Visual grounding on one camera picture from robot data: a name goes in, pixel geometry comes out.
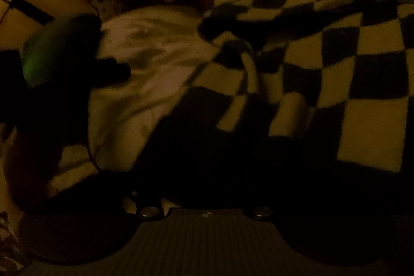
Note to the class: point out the white blanket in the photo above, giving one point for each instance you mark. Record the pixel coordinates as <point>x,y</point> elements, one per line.
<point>148,62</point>

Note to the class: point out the black and white checkered garment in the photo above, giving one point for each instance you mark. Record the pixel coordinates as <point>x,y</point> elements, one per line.
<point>323,46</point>

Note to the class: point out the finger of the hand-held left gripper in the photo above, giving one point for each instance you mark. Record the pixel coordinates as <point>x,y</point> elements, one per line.
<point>113,70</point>

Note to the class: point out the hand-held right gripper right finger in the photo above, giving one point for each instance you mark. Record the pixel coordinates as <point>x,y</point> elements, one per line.
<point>275,180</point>

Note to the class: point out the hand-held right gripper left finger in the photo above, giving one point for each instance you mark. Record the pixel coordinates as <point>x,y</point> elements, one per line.
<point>152,180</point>

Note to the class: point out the person's left forearm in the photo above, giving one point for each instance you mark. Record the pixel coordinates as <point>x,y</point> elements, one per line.
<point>30,162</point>

